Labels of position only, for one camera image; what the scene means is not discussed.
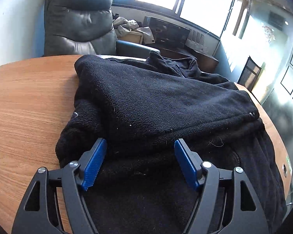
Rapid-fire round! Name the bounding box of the dark green leather armchair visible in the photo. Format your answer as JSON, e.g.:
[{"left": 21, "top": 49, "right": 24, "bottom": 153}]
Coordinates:
[{"left": 44, "top": 0, "right": 153, "bottom": 59}]

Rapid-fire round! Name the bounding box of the black electronic device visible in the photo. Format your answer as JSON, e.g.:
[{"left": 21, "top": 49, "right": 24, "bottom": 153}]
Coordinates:
[{"left": 142, "top": 16, "right": 190, "bottom": 48}]

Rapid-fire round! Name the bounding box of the table cable grommet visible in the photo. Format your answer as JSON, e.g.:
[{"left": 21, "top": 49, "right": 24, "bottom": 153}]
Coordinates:
[{"left": 282, "top": 164, "right": 287, "bottom": 177}]

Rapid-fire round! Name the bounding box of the beige cloth pile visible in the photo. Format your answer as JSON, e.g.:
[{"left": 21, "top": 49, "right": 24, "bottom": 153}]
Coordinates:
[{"left": 113, "top": 17, "right": 155, "bottom": 44}]

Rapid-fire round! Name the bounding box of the small wooden box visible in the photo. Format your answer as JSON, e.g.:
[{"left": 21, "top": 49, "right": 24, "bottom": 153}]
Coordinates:
[{"left": 119, "top": 31, "right": 143, "bottom": 44}]

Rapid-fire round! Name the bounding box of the white slotted rack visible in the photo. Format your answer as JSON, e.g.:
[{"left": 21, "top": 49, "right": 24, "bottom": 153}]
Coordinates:
[{"left": 185, "top": 30, "right": 207, "bottom": 54}]

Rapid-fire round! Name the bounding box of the black fleece jacket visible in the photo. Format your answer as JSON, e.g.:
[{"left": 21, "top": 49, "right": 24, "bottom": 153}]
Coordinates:
[{"left": 55, "top": 52, "right": 286, "bottom": 233}]

